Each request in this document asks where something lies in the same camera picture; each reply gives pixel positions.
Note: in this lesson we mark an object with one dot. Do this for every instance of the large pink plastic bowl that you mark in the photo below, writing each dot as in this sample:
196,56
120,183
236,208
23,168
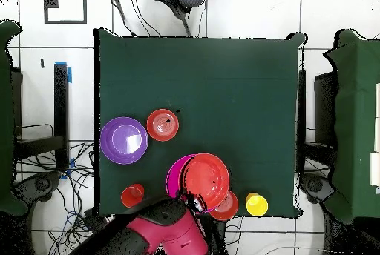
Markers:
173,175

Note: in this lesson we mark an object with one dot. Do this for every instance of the large orange plastic bowl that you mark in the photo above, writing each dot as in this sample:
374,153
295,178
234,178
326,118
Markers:
207,178

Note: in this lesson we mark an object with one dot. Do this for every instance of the small orange plastic bowl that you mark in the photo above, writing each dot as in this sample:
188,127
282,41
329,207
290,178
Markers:
157,132
228,210

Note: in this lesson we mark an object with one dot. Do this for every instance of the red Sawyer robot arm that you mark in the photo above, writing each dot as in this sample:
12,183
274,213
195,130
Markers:
172,234

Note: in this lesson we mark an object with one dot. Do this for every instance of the dark green tablecloth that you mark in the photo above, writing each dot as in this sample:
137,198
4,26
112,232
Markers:
356,118
6,118
166,68

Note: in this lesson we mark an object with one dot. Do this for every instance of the purple plastic bowl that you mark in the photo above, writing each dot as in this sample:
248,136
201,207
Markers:
108,148

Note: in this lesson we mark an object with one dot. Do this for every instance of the light orange plastic cup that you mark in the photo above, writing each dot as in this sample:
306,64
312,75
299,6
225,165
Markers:
250,194

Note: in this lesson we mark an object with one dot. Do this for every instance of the yellow plastic cup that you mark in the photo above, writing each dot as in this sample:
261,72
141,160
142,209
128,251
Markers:
257,206

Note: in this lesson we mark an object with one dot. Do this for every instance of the blue tape strip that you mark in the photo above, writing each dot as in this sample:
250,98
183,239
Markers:
69,75

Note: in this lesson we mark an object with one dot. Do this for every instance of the black power strip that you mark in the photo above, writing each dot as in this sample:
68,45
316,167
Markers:
93,221

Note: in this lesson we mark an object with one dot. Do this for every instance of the black stand base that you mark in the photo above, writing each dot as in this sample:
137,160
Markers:
41,184
314,185

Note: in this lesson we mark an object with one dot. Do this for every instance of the black metal frame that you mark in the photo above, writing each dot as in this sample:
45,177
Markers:
61,103

